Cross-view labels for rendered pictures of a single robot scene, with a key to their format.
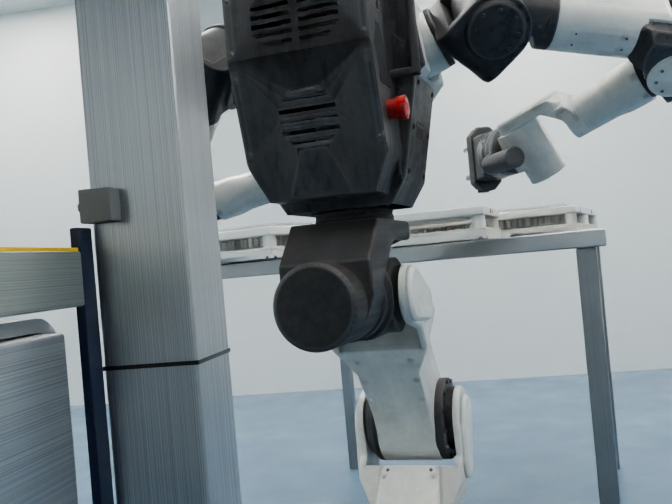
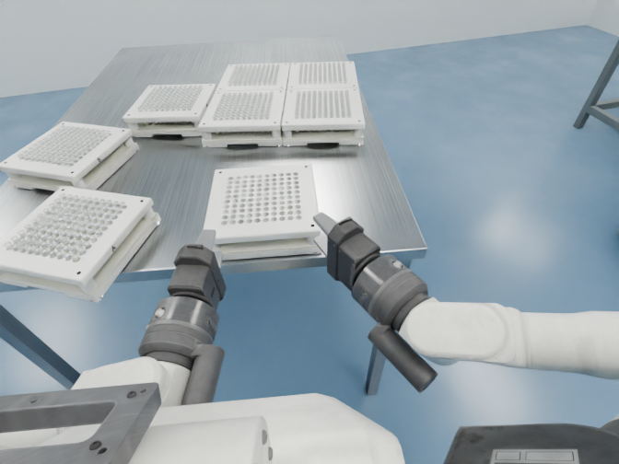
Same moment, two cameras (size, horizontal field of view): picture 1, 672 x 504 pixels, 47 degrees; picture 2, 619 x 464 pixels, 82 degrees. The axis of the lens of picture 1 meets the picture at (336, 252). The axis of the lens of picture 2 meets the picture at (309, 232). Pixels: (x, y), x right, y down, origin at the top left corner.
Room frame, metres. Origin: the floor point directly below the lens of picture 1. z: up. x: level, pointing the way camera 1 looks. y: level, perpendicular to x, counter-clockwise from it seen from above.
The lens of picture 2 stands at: (1.15, -0.11, 1.46)
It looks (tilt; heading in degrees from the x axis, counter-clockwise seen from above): 45 degrees down; 339
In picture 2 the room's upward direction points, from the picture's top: 3 degrees counter-clockwise
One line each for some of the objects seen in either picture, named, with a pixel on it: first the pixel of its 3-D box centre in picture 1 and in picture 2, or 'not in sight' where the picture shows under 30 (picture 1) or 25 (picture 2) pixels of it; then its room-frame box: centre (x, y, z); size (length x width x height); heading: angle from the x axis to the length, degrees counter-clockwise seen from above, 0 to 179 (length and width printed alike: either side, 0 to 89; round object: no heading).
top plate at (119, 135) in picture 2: not in sight; (68, 148); (2.23, 0.19, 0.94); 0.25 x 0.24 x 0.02; 52
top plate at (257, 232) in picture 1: (264, 234); (72, 229); (1.86, 0.17, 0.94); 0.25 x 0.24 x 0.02; 53
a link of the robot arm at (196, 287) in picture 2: not in sight; (191, 302); (1.49, -0.05, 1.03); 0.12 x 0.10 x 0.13; 153
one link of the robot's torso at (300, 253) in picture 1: (345, 279); not in sight; (1.10, -0.01, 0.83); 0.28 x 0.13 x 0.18; 161
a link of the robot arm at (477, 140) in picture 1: (495, 155); (366, 269); (1.44, -0.31, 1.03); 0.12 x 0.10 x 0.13; 13
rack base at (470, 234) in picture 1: (440, 238); (265, 215); (1.78, -0.24, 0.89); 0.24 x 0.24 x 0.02; 71
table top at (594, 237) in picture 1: (418, 254); (215, 112); (2.43, -0.25, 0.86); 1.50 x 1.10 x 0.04; 161
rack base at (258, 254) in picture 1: (266, 254); (83, 245); (1.86, 0.17, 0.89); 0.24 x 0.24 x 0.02; 53
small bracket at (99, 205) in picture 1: (97, 206); not in sight; (0.46, 0.14, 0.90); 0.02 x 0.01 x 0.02; 80
